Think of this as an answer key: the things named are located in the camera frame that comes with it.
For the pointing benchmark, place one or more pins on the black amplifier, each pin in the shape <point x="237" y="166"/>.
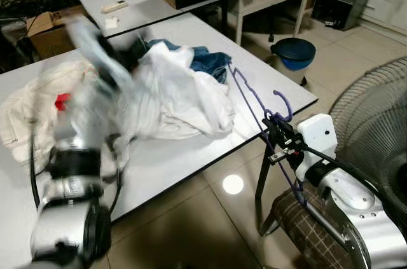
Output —
<point x="340" y="2"/>

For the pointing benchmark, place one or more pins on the grey bin blue lid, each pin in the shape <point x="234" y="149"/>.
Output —
<point x="292" y="53"/>

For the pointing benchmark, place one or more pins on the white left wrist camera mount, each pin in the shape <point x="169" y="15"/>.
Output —
<point x="89" y="43"/>

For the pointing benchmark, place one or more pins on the white t-shirt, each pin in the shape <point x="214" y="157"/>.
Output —
<point x="184" y="103"/>

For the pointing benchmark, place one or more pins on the white remote control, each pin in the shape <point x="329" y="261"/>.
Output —
<point x="114" y="6"/>

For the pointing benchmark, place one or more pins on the black standing fan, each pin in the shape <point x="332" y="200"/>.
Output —
<point x="375" y="123"/>

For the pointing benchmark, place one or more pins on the blue jeans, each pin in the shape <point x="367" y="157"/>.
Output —
<point x="213" y="62"/>

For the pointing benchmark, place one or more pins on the brown plaid chair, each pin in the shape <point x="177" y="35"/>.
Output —
<point x="311" y="231"/>

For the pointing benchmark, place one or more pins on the small white table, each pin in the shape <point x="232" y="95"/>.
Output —
<point x="146" y="14"/>

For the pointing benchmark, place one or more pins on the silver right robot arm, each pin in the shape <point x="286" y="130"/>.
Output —
<point x="356" y="218"/>

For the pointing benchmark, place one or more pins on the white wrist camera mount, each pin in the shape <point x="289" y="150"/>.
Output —
<point x="89" y="43"/>
<point x="318" y="135"/>

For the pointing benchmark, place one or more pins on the crumpled red shirt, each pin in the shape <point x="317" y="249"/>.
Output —
<point x="62" y="102"/>

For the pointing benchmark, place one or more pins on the purple plastic hanger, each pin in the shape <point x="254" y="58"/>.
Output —
<point x="290" y="109"/>

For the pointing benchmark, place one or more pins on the cardboard box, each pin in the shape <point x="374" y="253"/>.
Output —
<point x="51" y="37"/>

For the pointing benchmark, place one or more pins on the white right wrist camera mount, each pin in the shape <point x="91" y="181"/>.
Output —
<point x="318" y="135"/>

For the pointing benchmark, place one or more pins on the small white paper card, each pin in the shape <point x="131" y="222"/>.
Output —
<point x="112" y="23"/>

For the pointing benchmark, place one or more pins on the white table black legs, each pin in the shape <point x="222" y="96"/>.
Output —
<point x="191" y="161"/>

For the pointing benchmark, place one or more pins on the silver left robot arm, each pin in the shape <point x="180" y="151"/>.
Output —
<point x="70" y="224"/>

